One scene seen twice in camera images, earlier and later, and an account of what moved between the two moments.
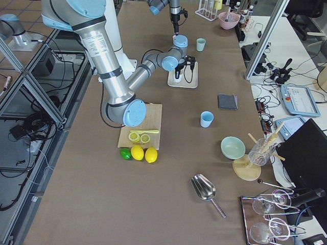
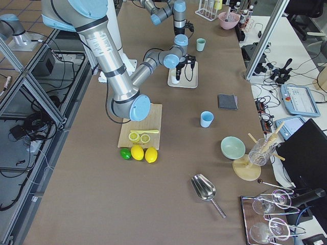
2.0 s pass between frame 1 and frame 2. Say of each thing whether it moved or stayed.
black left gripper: moved
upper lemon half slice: stayed
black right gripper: stayed
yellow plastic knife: stayed
